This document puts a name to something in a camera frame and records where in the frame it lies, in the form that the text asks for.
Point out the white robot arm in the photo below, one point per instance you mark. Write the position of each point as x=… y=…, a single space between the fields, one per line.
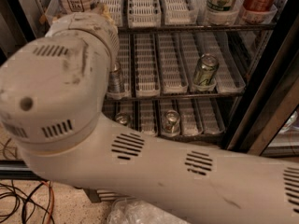
x=51 y=96

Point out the shelf glide tray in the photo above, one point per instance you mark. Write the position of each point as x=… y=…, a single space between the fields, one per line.
x=144 y=13
x=180 y=12
x=227 y=77
x=173 y=75
x=146 y=76

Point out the right glass fridge door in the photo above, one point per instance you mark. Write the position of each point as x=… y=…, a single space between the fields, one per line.
x=271 y=133

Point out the dark green soda can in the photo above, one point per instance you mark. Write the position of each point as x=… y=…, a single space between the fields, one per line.
x=123 y=119

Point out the green red white can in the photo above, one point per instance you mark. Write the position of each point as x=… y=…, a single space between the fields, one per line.
x=170 y=121

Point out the silver blue can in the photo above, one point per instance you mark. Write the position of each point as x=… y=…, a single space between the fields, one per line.
x=116 y=81

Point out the green silver can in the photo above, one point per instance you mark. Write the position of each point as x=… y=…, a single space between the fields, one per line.
x=205 y=69

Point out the clear crumpled plastic bag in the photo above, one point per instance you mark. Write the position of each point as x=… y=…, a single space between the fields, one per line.
x=133 y=211

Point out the middle wire shelf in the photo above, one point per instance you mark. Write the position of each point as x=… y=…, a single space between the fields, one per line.
x=176 y=97

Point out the top wire shelf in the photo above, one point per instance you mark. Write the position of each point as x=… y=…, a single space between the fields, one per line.
x=196 y=28

